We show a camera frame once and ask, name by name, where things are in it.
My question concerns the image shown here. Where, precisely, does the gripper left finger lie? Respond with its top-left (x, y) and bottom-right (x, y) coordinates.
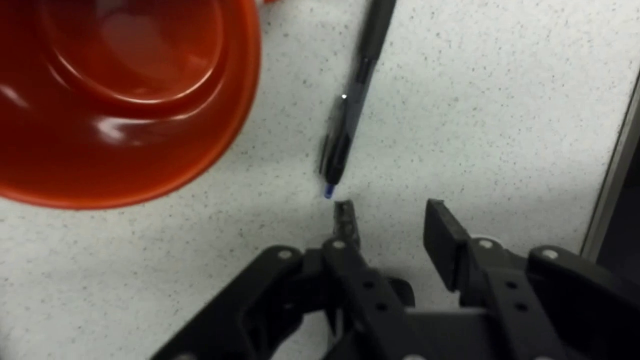
top-left (150, 199), bottom-right (426, 360)

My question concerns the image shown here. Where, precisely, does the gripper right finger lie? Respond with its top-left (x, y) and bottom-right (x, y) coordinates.
top-left (423, 198), bottom-right (640, 360)

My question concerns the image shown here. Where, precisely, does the red mug cup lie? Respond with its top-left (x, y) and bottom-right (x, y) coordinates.
top-left (0, 0), bottom-right (262, 210)

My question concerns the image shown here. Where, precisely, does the black pen with blue tip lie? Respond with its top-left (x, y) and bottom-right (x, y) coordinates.
top-left (319, 0), bottom-right (397, 200)

